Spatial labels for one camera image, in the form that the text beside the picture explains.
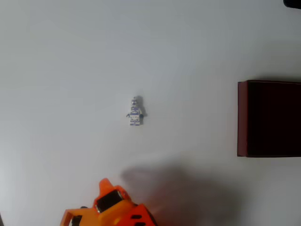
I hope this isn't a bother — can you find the black object at frame corner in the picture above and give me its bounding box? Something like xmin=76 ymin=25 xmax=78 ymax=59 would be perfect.
xmin=283 ymin=0 xmax=301 ymax=9

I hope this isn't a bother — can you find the white purple toy minifigure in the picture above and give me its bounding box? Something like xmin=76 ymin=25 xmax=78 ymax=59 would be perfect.
xmin=126 ymin=96 xmax=144 ymax=127

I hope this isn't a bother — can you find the dark red open box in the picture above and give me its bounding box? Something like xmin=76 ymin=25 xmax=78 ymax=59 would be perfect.
xmin=237 ymin=80 xmax=301 ymax=158

